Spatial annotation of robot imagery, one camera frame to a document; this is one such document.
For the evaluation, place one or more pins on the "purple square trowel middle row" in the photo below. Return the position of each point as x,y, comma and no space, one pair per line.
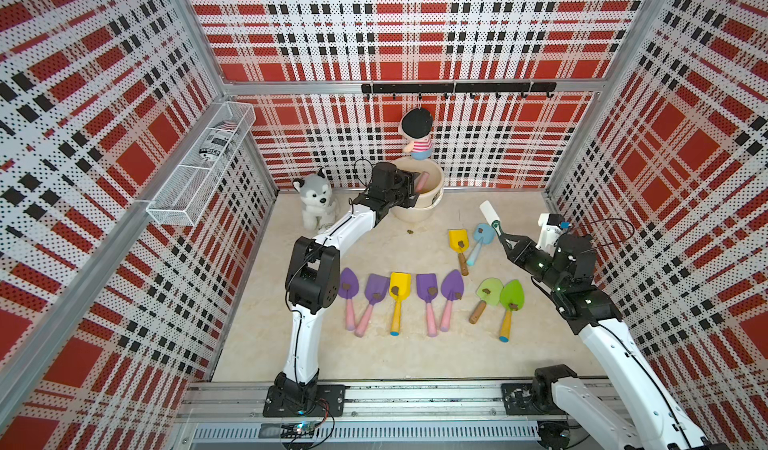
427,291

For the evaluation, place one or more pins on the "grey white husky plush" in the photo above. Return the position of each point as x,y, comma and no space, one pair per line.
319,206

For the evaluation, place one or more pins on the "yellow trowel wooden handle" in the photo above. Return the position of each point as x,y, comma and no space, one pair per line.
459,242

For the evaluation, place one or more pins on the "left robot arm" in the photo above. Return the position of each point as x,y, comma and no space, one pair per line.
314,276

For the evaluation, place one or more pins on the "black hook rail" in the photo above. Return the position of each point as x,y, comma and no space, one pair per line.
522,88

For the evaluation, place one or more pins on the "green trowel yellow handle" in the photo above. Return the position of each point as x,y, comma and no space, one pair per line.
512,299

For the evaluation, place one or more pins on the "purple pointed trowel pink handle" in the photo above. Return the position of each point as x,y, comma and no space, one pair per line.
349,288

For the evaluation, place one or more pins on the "light green trowel wooden handle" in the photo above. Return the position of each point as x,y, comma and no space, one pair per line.
488,292

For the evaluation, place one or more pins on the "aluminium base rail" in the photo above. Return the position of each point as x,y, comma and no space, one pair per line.
378,414

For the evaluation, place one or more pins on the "purple pointed trowel right row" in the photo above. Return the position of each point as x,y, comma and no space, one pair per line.
452,289

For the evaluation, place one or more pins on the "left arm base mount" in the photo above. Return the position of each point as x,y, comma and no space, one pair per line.
287,398

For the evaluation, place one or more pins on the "can in shelf basket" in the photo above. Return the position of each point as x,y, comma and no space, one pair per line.
217,140

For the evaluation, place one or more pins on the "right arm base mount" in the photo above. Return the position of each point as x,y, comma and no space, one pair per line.
535,397

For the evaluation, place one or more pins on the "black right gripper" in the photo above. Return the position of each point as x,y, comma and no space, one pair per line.
520,253

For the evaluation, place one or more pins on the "green circuit board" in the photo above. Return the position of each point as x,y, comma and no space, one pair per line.
287,431

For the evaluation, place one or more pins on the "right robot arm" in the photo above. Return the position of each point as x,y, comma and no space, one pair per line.
656,420

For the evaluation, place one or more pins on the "purple square trowel pink handle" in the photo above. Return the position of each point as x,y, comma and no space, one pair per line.
421,184

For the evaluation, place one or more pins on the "purple square trowel row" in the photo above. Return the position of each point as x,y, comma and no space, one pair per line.
427,291
376,291

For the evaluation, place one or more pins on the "light blue hand trowel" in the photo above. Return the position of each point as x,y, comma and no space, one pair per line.
483,235

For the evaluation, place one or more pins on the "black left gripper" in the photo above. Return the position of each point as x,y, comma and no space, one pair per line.
406,177

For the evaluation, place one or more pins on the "beige plastic bucket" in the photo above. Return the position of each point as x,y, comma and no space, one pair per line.
430,196

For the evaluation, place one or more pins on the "purple square trowel leftmost row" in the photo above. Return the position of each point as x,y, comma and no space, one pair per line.
376,291

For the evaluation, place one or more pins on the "doll with black hat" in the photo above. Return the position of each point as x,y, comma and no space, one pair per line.
416,128

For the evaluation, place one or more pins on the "white brush green handle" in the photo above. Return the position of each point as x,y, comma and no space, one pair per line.
492,217

